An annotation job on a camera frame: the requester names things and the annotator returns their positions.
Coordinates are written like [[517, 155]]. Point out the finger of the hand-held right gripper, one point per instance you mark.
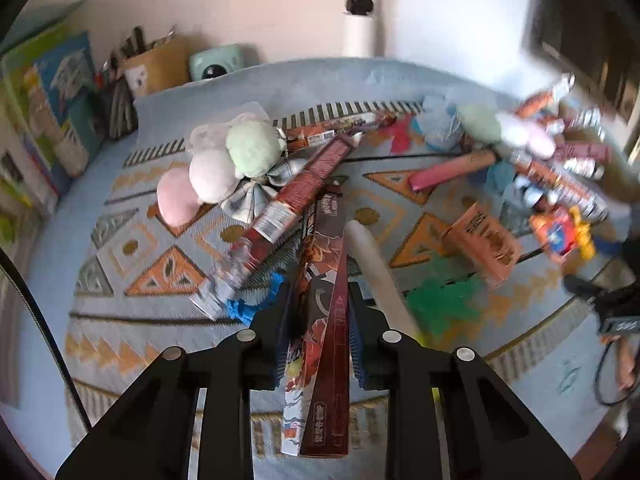
[[582, 285]]

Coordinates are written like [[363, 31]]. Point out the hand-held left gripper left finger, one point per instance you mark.
[[279, 350]]

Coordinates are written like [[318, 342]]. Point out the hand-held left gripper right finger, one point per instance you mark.
[[359, 355]]

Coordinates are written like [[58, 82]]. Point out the long dark red box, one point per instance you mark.
[[330, 385]]

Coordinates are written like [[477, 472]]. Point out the teal and white plush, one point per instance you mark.
[[500, 175]]

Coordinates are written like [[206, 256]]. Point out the grey striped fabric bow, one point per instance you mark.
[[255, 195]]

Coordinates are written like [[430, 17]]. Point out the pink white green plush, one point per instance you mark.
[[520, 132], [210, 175]]

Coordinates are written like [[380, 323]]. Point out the person's right hand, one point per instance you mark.
[[625, 365]]

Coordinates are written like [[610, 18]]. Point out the orange blue yellow toy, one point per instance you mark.
[[560, 235]]

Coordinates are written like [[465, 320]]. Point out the blue crinkled plastic piece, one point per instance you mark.
[[250, 302]]

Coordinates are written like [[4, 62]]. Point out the white tube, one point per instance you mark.
[[380, 270]]

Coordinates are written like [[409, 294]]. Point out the heap of long foil packets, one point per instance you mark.
[[565, 185]]

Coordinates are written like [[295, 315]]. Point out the green plastic toy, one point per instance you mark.
[[445, 300]]

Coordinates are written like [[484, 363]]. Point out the orange cardboard box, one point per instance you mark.
[[482, 242]]

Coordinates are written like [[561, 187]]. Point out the patterned blue mat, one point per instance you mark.
[[150, 320]]

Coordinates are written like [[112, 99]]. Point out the long red silver-ended packet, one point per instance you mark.
[[305, 180]]

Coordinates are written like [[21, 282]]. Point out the long pink box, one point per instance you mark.
[[450, 170]]

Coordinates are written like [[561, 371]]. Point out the light blue plush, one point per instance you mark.
[[442, 122]]

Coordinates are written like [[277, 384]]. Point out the long orange printed packet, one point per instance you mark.
[[340, 127]]

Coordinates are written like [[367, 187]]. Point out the black mesh pen holder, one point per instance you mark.
[[117, 110]]

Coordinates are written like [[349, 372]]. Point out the brown pen holder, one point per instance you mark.
[[160, 67]]

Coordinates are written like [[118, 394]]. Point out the row of books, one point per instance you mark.
[[55, 90]]

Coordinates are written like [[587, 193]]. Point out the black pipe clamp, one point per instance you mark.
[[359, 4]]

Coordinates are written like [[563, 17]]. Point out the mint instant camera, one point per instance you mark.
[[220, 62]]

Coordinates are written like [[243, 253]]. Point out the white wall pipe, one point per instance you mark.
[[367, 35]]

